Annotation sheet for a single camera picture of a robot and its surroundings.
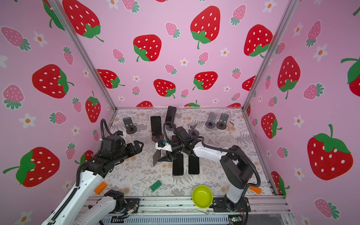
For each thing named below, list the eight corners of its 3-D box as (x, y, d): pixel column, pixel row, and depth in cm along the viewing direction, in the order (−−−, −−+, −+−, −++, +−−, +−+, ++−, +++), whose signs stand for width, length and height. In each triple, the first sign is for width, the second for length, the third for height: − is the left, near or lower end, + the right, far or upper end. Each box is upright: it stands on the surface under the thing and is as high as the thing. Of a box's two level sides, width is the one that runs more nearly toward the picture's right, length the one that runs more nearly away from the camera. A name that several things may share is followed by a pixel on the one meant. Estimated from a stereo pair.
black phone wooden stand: (153, 139, 103) (149, 124, 90) (155, 130, 108) (151, 116, 95) (162, 139, 103) (159, 124, 90) (163, 130, 108) (160, 116, 95)
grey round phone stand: (205, 127, 111) (206, 120, 105) (208, 118, 117) (210, 111, 110) (213, 129, 109) (215, 123, 103) (217, 121, 115) (219, 114, 109)
